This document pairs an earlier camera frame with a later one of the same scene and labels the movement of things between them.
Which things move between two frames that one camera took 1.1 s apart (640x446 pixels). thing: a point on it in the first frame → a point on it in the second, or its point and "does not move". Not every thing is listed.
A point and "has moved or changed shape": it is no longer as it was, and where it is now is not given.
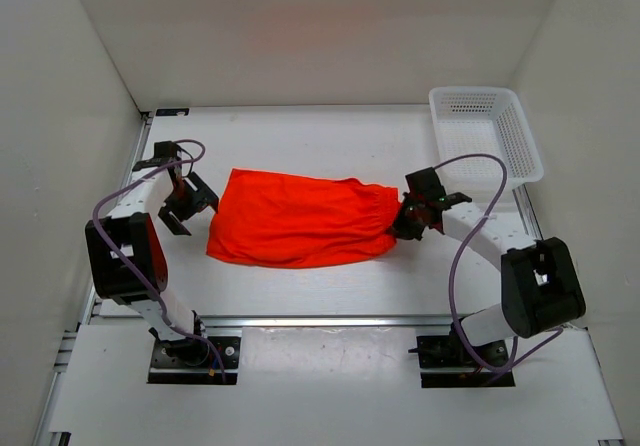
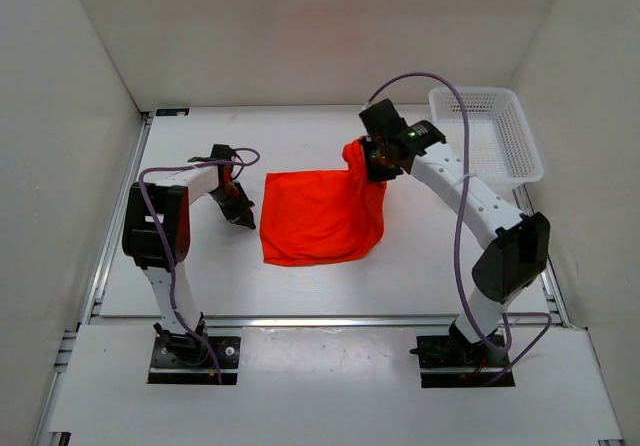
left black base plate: [208, 360] does not move
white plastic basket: [469, 121] does not move
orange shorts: [294, 220] has moved or changed shape
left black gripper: [202, 191] → [242, 214]
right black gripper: [401, 229] → [373, 174]
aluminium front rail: [308, 320] does not move
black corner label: [171, 111] does not move
